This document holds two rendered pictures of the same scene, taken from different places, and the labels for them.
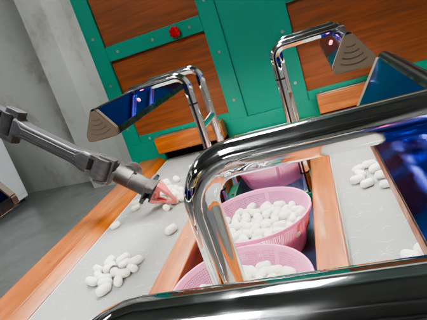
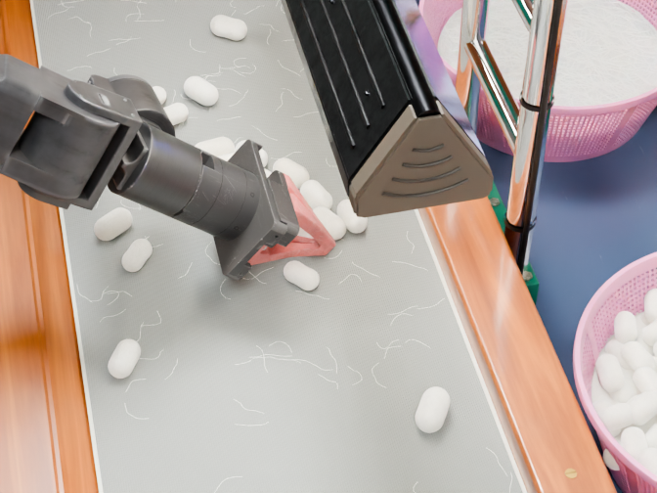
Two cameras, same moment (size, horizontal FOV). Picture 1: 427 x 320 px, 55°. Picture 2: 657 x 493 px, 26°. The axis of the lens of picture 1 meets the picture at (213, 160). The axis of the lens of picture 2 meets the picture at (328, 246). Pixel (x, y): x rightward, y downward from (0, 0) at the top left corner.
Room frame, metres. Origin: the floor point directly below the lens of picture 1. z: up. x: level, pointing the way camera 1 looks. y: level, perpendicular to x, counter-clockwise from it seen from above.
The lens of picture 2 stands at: (0.47, 0.55, 1.60)
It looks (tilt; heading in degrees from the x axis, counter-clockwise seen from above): 46 degrees down; 330
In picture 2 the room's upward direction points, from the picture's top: straight up
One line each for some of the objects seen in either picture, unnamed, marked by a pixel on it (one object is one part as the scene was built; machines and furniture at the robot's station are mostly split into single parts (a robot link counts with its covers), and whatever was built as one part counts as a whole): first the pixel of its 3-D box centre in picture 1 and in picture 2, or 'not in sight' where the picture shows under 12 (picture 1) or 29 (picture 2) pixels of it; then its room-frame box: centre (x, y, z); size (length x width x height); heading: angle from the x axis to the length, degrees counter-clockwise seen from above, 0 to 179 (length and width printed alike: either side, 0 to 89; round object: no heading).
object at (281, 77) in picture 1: (322, 112); not in sight; (1.08, -0.32, 0.90); 0.20 x 0.19 x 0.45; 163
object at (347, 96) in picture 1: (358, 93); not in sight; (1.46, -0.59, 0.83); 0.30 x 0.06 x 0.07; 73
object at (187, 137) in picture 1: (190, 136); not in sight; (1.66, 0.06, 0.83); 0.30 x 0.06 x 0.07; 73
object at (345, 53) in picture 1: (337, 39); not in sight; (1.06, -0.40, 1.08); 0.62 x 0.08 x 0.07; 163
